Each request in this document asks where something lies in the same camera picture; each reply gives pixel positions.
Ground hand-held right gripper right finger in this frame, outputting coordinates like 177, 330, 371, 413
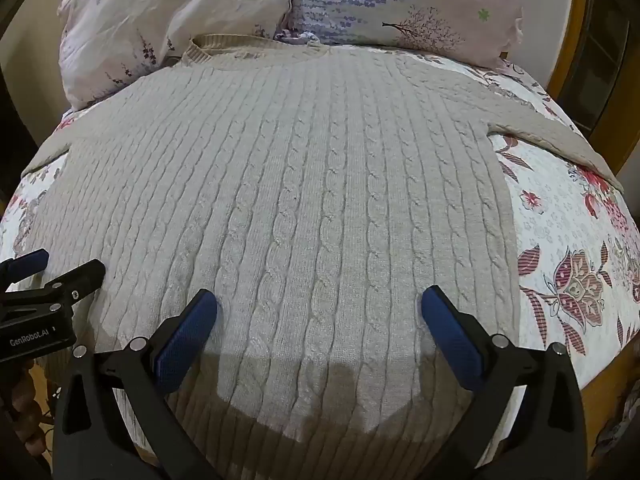
421, 285, 588, 480

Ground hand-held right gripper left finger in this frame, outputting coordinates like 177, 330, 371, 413
52, 288, 222, 480

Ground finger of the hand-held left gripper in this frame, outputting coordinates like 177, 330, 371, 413
0, 259, 107, 315
0, 248, 50, 282

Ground beige cable-knit sweater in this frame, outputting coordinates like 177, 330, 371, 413
22, 33, 626, 466

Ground floral bed quilt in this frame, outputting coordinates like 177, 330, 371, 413
0, 55, 640, 461

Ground pink floral pillow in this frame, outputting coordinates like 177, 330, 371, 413
57, 0, 301, 111

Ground lavender floral pillow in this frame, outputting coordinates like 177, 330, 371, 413
275, 0, 524, 68

